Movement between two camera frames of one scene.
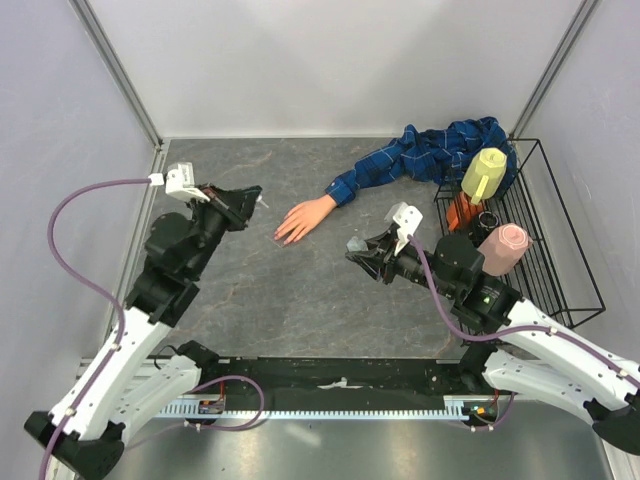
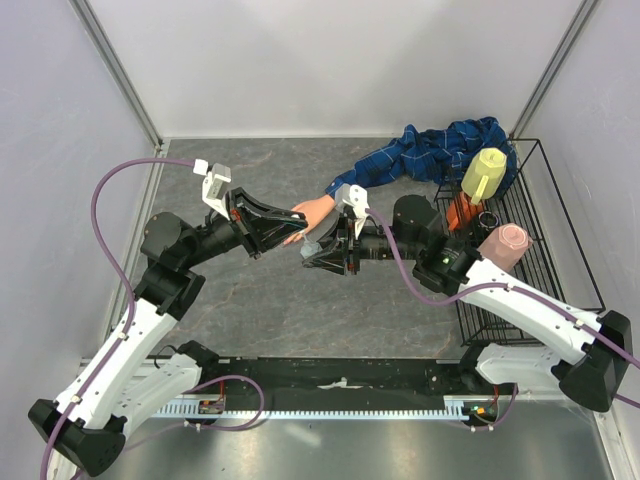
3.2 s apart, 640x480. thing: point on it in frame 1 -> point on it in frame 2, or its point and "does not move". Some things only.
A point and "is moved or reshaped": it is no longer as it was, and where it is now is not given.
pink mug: x=504 y=248 does not move
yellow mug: x=484 y=173 does not move
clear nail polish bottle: x=356 y=244 is moved or reshaped
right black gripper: x=379 y=263 -> x=335 y=260
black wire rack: x=509 y=204 does not move
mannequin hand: x=304 y=217 does not move
